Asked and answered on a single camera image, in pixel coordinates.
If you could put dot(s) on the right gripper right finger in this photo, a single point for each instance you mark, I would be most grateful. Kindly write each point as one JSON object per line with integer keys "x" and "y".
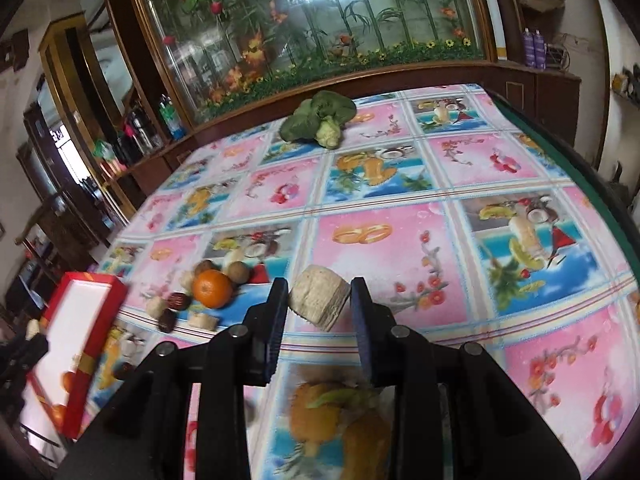
{"x": 396, "y": 356}

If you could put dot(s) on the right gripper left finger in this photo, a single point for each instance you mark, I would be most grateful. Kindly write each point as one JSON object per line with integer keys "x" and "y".
{"x": 244, "y": 354}

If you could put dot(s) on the orange tangerine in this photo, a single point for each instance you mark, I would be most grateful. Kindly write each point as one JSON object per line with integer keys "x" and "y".
{"x": 212, "y": 289}

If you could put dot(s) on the brown round fruit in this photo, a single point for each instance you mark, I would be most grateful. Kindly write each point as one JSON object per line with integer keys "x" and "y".
{"x": 238, "y": 272}
{"x": 203, "y": 266}

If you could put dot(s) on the dark red jujube date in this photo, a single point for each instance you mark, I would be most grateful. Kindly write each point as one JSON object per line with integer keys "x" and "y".
{"x": 167, "y": 321}

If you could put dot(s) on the red gift box lid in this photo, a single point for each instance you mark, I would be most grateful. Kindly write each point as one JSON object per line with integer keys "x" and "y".
{"x": 76, "y": 323}

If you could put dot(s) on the fruit pattern tablecloth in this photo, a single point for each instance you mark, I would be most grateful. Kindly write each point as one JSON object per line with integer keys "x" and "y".
{"x": 464, "y": 219}

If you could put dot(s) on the green leafy vegetable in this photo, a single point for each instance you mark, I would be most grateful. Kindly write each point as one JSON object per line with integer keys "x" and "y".
{"x": 320, "y": 119}

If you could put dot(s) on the green plastic bottle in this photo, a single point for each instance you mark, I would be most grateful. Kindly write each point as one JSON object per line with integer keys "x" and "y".
{"x": 172, "y": 118}

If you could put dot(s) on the glass flower display cabinet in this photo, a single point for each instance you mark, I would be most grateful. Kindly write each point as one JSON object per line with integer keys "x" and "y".
{"x": 219, "y": 55}

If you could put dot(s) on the purple bottle pair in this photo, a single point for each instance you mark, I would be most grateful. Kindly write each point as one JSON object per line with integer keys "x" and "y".
{"x": 535, "y": 49}

